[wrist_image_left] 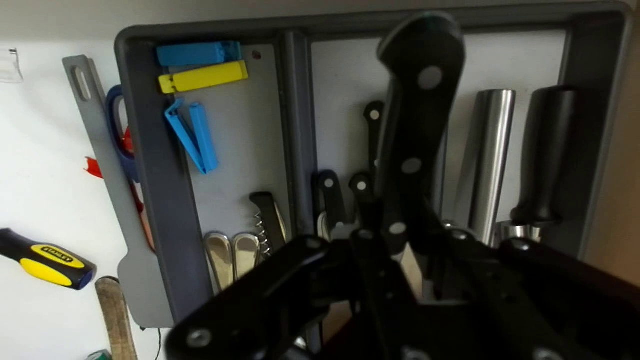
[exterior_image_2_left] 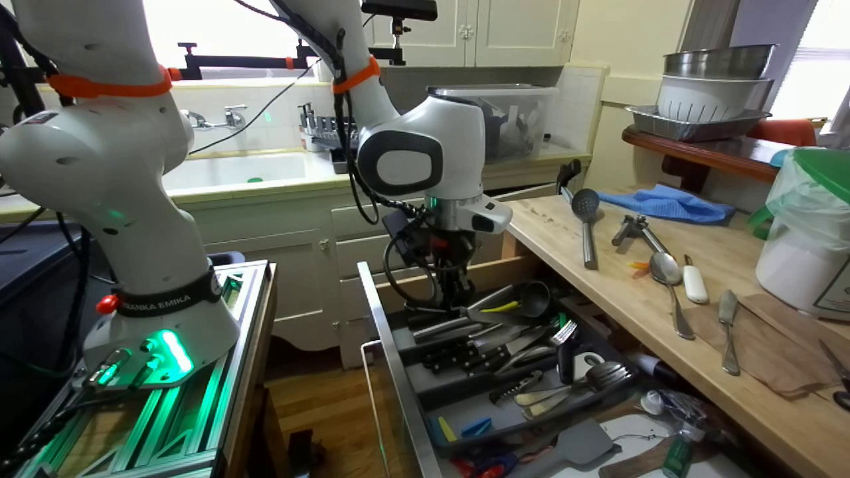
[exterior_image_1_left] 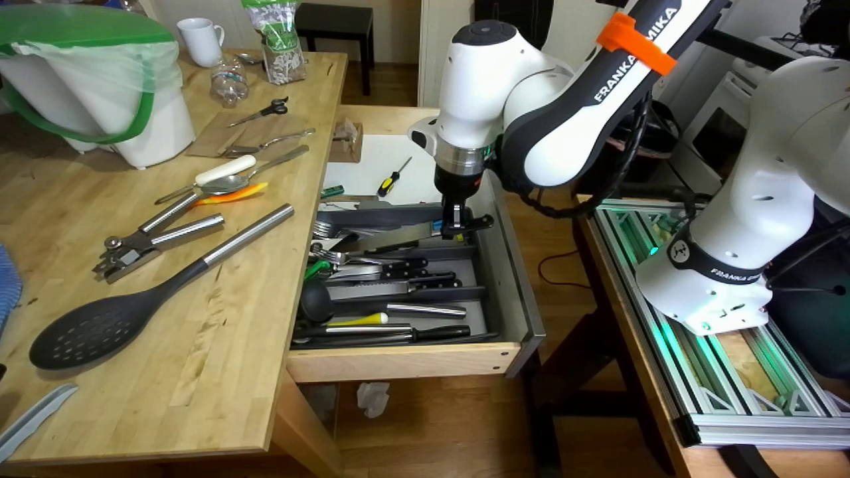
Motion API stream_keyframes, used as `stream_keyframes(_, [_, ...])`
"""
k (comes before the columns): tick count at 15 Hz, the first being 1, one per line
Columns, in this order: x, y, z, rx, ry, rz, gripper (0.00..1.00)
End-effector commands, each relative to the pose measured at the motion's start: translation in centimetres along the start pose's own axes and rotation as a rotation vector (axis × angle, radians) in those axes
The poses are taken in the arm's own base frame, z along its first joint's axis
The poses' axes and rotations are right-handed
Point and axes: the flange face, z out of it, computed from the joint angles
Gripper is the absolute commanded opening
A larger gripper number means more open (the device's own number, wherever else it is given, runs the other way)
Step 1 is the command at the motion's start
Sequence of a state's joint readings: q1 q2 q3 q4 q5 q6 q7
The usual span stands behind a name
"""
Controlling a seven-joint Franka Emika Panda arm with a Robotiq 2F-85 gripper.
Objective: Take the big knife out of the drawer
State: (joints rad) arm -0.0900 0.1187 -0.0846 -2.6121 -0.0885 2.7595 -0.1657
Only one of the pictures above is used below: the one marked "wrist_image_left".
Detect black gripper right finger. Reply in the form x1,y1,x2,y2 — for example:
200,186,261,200
393,213,640,360

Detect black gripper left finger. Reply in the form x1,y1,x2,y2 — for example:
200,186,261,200
165,199,419,360

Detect big black handled knife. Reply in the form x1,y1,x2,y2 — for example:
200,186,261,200
374,10,468,303

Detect grey spatula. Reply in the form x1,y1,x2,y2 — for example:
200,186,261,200
60,54,176,330

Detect grey cutlery tray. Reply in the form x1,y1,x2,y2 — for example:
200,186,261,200
115,7,633,328

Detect blue and yellow peeler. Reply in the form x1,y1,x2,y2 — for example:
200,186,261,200
163,99,220,177

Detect yellow clip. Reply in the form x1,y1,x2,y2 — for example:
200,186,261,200
157,61,250,97

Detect yellow black screwdriver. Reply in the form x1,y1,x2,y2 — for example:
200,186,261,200
0,227,99,292

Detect blue closed clip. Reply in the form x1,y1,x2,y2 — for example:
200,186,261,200
155,41,245,71

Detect small black handled knife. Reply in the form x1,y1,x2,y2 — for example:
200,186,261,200
312,168,348,241
363,99,387,177
348,171,377,216

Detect black ladle steel handle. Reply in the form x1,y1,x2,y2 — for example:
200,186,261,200
466,89,518,247

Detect wooden tool handle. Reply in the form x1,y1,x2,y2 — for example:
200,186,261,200
94,276,141,360

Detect blue red handled scissors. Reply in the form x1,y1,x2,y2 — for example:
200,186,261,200
84,84,159,252

